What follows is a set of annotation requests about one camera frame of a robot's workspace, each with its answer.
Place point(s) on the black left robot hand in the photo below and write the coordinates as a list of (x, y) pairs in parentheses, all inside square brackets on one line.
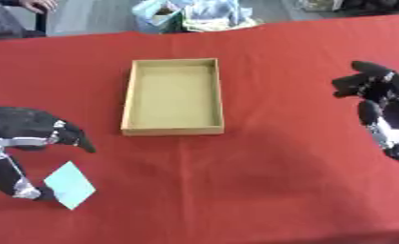
[(13, 122)]

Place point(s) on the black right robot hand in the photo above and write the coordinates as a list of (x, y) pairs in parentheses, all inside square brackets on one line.
[(386, 95)]

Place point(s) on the pale blue card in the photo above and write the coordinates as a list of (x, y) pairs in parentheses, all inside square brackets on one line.
[(69, 185)]

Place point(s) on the open tan cardboard box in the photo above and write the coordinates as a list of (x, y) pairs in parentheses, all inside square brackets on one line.
[(173, 97)]

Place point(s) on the pale plastic bags pile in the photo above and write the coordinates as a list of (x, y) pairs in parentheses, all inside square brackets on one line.
[(194, 15)]

